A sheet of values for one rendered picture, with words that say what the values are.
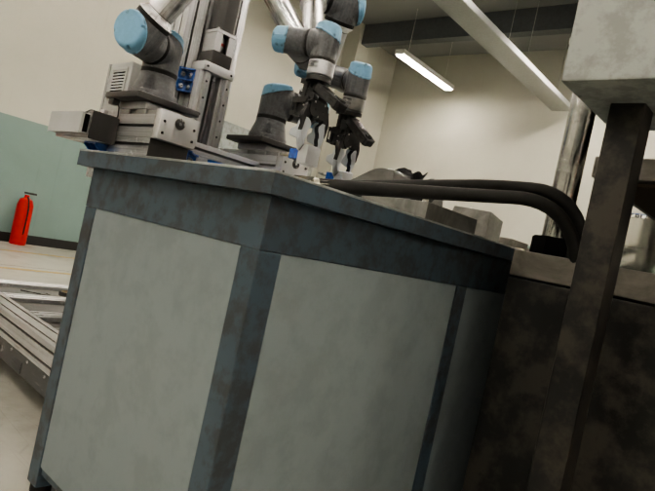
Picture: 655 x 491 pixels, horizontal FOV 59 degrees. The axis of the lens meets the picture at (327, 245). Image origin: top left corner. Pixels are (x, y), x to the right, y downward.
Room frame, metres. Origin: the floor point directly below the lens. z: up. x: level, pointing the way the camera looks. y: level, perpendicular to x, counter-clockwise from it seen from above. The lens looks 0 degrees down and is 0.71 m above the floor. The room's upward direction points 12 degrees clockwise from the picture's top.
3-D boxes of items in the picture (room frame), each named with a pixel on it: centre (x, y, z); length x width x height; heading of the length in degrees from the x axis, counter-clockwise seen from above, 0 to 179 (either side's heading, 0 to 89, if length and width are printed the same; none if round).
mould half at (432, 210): (1.71, -0.13, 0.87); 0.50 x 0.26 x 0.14; 48
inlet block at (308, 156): (1.64, 0.14, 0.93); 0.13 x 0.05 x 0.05; 48
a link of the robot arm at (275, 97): (2.27, 0.31, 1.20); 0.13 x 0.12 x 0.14; 111
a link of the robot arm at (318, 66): (1.62, 0.12, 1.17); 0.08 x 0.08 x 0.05
